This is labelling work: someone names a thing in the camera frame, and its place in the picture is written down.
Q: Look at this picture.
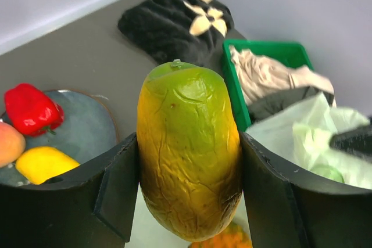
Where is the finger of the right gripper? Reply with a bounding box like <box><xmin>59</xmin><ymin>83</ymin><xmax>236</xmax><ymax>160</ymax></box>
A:
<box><xmin>329</xmin><ymin>118</ymin><xmax>371</xmax><ymax>163</ymax></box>

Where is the pale green plastic bag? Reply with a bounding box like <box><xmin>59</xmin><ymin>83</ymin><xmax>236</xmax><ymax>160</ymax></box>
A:
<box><xmin>230</xmin><ymin>93</ymin><xmax>371</xmax><ymax>190</ymax></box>

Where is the yellow mango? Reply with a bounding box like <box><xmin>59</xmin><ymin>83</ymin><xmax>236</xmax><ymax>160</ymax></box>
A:
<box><xmin>16</xmin><ymin>146</ymin><xmax>80</xmax><ymax>185</ymax></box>

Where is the peach coloured fruit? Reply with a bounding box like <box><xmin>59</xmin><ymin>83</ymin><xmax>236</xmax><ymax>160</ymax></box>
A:
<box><xmin>0</xmin><ymin>122</ymin><xmax>26</xmax><ymax>167</ymax></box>

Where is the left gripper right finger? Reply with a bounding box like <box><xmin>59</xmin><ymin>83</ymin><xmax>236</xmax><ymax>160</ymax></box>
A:
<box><xmin>240</xmin><ymin>132</ymin><xmax>371</xmax><ymax>248</ymax></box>

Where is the green plastic bin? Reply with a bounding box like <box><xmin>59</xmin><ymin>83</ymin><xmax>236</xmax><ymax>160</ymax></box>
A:
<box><xmin>222</xmin><ymin>39</ymin><xmax>314</xmax><ymax>132</ymax></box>

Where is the black flower patterned blanket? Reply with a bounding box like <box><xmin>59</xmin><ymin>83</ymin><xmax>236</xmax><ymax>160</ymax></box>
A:
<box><xmin>117</xmin><ymin>0</ymin><xmax>234</xmax><ymax>66</ymax></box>

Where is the dark grey cloth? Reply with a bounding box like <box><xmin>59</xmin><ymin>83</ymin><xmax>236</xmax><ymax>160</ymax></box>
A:
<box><xmin>247</xmin><ymin>86</ymin><xmax>336</xmax><ymax>123</ymax></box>

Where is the beige cloth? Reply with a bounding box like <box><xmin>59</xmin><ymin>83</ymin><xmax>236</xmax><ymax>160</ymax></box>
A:
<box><xmin>229</xmin><ymin>45</ymin><xmax>334</xmax><ymax>105</ymax></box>

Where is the green yellow papaya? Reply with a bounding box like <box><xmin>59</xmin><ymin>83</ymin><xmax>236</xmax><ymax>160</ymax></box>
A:
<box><xmin>137</xmin><ymin>60</ymin><xmax>242</xmax><ymax>242</ymax></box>

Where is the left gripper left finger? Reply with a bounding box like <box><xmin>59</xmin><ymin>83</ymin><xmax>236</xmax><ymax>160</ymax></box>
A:
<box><xmin>1</xmin><ymin>134</ymin><xmax>139</xmax><ymax>248</ymax></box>

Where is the toy pineapple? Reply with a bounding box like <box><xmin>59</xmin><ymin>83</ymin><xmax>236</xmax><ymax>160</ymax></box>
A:
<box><xmin>189</xmin><ymin>222</ymin><xmax>253</xmax><ymax>248</ymax></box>

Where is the red bell pepper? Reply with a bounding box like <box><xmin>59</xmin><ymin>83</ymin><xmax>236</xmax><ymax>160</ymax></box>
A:
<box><xmin>4</xmin><ymin>83</ymin><xmax>64</xmax><ymax>137</ymax></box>

